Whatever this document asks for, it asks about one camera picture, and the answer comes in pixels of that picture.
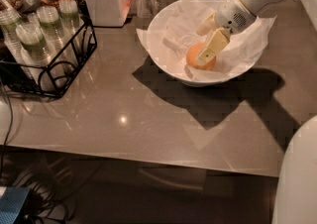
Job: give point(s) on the black wire rack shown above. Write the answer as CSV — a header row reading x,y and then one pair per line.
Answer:
x,y
11,71

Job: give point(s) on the white bowl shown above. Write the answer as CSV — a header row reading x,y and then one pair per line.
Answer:
x,y
158,36

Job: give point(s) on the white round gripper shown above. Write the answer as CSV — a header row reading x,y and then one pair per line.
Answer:
x,y
232,17

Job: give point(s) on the white paper sheet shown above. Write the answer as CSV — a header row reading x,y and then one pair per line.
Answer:
x,y
178,29

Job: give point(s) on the orange fruit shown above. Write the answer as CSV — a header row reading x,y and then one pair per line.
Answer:
x,y
192,55

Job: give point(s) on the blue box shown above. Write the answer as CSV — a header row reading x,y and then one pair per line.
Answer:
x,y
12,201

